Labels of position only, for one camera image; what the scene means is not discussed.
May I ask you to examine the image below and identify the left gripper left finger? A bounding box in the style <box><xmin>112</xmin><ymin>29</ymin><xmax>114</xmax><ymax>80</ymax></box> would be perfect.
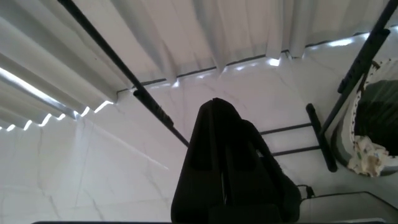
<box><xmin>170</xmin><ymin>98</ymin><xmax>226</xmax><ymax>223</ymax></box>

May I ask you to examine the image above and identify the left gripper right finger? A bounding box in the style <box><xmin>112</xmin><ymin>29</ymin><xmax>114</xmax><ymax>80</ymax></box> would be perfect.
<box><xmin>217</xmin><ymin>123</ymin><xmax>284</xmax><ymax>222</ymax></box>

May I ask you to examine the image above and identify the black garment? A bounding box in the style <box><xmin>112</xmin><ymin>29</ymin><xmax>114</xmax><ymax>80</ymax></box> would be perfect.
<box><xmin>205</xmin><ymin>97</ymin><xmax>303</xmax><ymax>223</ymax></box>

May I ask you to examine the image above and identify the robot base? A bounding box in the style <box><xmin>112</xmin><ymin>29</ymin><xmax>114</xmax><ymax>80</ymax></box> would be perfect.
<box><xmin>297</xmin><ymin>190</ymin><xmax>398</xmax><ymax>224</ymax></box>

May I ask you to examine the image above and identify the white laundry basket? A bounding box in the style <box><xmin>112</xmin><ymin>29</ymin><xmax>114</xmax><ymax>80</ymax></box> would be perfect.
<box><xmin>330</xmin><ymin>57</ymin><xmax>398</xmax><ymax>178</ymax></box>

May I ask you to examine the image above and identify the black clothes rack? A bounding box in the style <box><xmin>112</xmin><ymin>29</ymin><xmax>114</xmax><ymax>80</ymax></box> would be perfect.
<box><xmin>57</xmin><ymin>0</ymin><xmax>398</xmax><ymax>174</ymax></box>

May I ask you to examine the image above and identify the cream printed garment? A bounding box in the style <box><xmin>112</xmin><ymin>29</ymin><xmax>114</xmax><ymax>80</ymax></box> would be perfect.
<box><xmin>346</xmin><ymin>134</ymin><xmax>392</xmax><ymax>178</ymax></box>

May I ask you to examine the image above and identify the white curtain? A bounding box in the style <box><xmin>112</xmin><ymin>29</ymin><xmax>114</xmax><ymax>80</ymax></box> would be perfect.
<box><xmin>0</xmin><ymin>0</ymin><xmax>398</xmax><ymax>131</ymax></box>

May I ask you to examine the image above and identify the black cable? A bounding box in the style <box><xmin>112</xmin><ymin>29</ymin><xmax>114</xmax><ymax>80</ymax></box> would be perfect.
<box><xmin>295</xmin><ymin>184</ymin><xmax>317</xmax><ymax>200</ymax></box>

